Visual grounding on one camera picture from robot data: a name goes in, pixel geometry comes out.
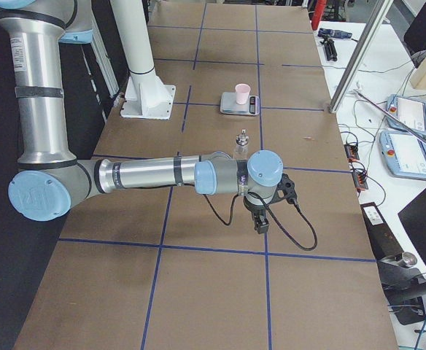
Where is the black monitor stand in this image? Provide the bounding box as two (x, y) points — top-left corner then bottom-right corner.
(377, 255), (426, 325)

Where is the black box with label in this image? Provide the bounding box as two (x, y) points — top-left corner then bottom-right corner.
(360, 202), (403, 260)

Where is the upper teach pendant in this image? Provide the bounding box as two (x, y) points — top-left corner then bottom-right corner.
(386, 94), (426, 136)

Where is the digital kitchen scale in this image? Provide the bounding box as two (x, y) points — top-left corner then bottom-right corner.
(220, 91), (261, 116)

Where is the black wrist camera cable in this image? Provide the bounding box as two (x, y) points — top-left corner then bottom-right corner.
(201, 189), (318, 252)

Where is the lower teach pendant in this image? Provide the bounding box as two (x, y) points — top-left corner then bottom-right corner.
(379, 131), (426, 180)

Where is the small black tripod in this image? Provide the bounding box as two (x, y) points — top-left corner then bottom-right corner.
(320, 36), (338, 62)

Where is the glass sauce bottle metal spout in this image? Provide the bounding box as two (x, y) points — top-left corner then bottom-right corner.
(233, 129), (249, 160)

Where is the teach pendant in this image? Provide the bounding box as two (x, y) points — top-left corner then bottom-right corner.
(386, 94), (426, 136)
(379, 131), (426, 180)

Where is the aluminium frame post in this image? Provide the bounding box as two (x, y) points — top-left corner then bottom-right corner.
(329, 0), (393, 113)

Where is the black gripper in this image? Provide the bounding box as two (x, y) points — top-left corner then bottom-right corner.
(244, 174), (296, 234)

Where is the long metal rod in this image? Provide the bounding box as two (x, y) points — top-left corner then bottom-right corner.
(354, 90), (426, 143)

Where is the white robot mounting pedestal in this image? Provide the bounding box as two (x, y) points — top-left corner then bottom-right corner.
(110, 0), (176, 120)

